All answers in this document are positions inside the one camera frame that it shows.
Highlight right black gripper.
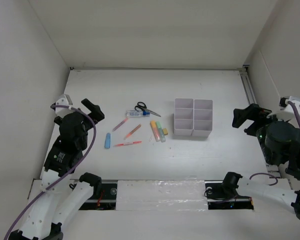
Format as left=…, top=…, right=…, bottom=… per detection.
left=231, top=101, right=291, bottom=163

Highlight red pen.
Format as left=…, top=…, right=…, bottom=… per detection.
left=114, top=141, right=142, bottom=147

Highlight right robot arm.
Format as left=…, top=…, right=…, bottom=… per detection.
left=221, top=98, right=300, bottom=220

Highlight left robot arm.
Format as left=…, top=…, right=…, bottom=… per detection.
left=4, top=95, right=105, bottom=240

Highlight purple pen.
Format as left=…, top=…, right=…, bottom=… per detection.
left=112, top=117, right=129, bottom=132

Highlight blue correction tape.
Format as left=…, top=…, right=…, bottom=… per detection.
left=104, top=132, right=111, bottom=149

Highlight clear glue bottle blue cap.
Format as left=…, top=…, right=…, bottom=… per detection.
left=126, top=110, right=150, bottom=118

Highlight right white organizer box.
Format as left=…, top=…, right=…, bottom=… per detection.
left=191, top=99, right=213, bottom=138

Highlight white organizer box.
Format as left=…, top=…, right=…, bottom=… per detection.
left=173, top=98, right=194, bottom=137
left=191, top=99, right=213, bottom=138

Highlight brown pen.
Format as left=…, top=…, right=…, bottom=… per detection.
left=124, top=124, right=142, bottom=140

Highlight orange highlighter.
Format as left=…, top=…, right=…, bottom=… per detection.
left=150, top=120, right=161, bottom=142

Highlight left white organizer box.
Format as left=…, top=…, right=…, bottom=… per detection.
left=173, top=98, right=194, bottom=137

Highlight green highlighter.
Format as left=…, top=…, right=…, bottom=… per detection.
left=155, top=121, right=166, bottom=143

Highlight white taped panel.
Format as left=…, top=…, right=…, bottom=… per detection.
left=115, top=179, right=208, bottom=212

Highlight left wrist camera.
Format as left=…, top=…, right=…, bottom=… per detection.
left=55, top=94, right=73, bottom=108

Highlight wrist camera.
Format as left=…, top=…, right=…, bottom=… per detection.
left=55, top=94, right=73, bottom=108
left=266, top=96, right=300, bottom=122

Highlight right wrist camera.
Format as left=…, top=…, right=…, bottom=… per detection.
left=266, top=96, right=300, bottom=122

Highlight black handled scissors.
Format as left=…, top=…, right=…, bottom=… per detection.
left=134, top=101, right=161, bottom=117

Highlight aluminium rail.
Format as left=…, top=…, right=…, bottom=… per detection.
left=237, top=64, right=282, bottom=179

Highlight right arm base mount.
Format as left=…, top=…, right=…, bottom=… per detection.
left=204, top=182, right=254, bottom=210

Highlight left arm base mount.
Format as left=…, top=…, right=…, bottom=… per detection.
left=80, top=182, right=118, bottom=211

